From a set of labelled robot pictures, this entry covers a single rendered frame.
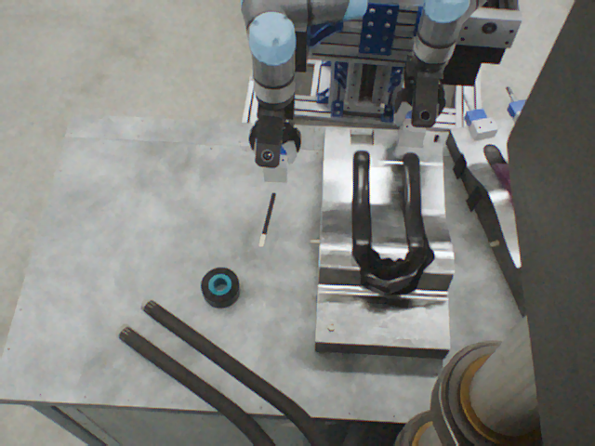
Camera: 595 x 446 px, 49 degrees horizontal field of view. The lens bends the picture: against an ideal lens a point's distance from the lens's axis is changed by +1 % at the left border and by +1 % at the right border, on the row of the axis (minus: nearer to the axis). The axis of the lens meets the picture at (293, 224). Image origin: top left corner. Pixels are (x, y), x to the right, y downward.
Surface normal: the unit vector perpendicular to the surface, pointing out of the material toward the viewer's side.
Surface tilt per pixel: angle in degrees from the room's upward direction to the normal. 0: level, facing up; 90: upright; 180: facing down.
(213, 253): 0
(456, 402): 0
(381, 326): 0
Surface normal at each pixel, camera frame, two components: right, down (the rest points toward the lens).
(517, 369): -0.93, 0.32
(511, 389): -0.80, 0.53
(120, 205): 0.00, -0.48
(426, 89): 0.01, 0.00
